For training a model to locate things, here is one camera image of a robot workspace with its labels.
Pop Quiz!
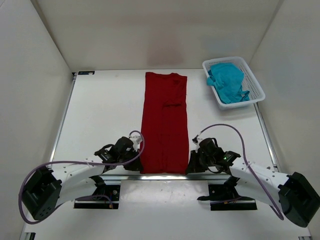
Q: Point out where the red t shirt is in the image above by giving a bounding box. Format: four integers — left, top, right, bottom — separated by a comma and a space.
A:
140, 72, 190, 174

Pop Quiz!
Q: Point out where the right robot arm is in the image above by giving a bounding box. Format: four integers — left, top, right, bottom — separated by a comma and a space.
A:
185, 137, 320, 228

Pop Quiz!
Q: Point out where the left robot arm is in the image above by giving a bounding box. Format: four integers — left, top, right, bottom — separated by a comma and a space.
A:
18, 131, 145, 225

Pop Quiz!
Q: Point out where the teal t shirt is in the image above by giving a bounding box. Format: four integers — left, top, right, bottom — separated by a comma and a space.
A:
206, 62, 250, 104

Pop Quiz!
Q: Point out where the white plastic basket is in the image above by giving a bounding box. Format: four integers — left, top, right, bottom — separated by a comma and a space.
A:
202, 56, 265, 110

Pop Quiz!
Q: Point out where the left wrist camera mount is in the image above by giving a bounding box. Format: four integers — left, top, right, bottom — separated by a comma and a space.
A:
129, 134, 143, 149

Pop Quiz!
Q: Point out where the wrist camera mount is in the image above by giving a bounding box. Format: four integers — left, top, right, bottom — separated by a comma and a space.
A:
129, 134, 143, 149
192, 133, 203, 153

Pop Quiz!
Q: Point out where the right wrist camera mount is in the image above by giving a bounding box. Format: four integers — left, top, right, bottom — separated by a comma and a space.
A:
192, 133, 203, 153

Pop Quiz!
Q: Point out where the aluminium front rail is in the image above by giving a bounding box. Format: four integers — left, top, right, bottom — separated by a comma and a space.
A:
100, 174, 230, 181

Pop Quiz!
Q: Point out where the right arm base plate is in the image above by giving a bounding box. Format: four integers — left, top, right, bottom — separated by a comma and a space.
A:
208, 184, 258, 211

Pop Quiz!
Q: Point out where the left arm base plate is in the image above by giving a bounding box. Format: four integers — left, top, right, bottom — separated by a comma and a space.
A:
73, 181, 121, 210

